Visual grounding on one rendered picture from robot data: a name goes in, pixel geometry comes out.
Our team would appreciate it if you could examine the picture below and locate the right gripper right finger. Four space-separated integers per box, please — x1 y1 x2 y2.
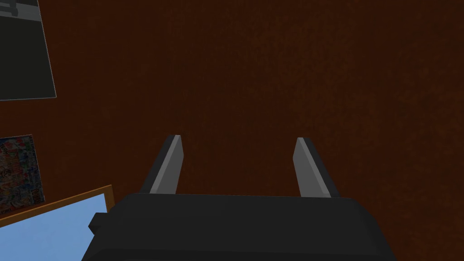
292 137 342 198

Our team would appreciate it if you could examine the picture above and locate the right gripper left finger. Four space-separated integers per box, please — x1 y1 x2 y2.
139 134 184 195

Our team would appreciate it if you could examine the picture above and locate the wood-framed blue picture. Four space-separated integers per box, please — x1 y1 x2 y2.
0 184 115 261

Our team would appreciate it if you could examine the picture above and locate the colourful printed poster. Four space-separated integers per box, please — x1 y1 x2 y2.
0 134 46 216

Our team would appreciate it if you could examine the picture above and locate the dark grey flat panel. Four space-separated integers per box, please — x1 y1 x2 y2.
0 0 58 102

